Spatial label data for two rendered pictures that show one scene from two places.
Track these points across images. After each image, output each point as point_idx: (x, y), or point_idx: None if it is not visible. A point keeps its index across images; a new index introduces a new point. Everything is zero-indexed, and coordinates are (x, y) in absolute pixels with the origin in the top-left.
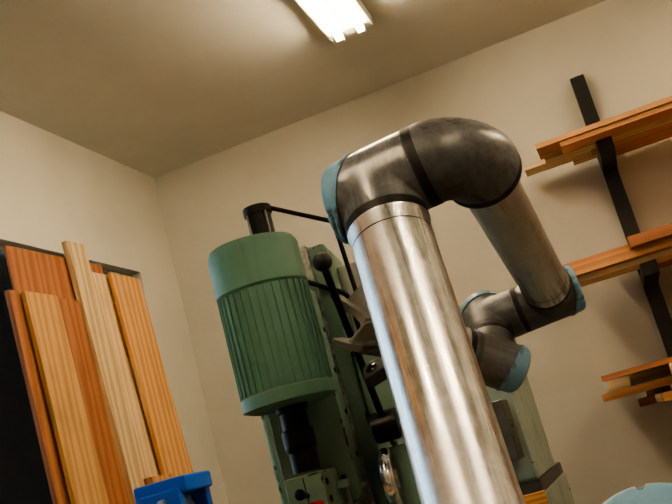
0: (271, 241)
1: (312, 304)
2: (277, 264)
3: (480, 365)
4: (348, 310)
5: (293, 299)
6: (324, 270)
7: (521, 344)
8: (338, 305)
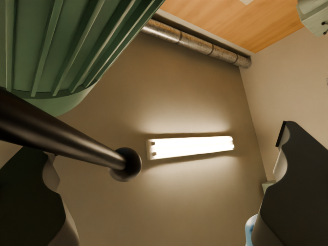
0: (78, 103)
1: (12, 64)
2: (88, 91)
3: None
4: (52, 167)
5: (100, 69)
6: (136, 163)
7: None
8: (100, 149)
